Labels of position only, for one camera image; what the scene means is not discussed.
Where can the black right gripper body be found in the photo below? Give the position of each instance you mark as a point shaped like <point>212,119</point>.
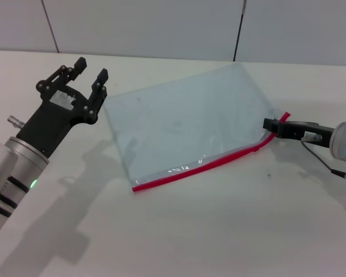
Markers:
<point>305,133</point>

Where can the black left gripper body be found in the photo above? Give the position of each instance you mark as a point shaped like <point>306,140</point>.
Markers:
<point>56,118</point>

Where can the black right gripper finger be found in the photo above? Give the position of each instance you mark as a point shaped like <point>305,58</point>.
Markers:
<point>271,125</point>

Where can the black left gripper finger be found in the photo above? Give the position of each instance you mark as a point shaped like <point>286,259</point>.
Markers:
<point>64,75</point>
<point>96,96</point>

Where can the clear document bag red zipper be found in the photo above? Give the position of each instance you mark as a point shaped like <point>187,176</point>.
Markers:
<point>184,124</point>

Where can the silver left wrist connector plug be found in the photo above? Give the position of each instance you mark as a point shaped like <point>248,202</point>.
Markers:
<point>15,121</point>

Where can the thin black vertical rod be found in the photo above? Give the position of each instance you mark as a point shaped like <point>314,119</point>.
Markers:
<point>238,34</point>

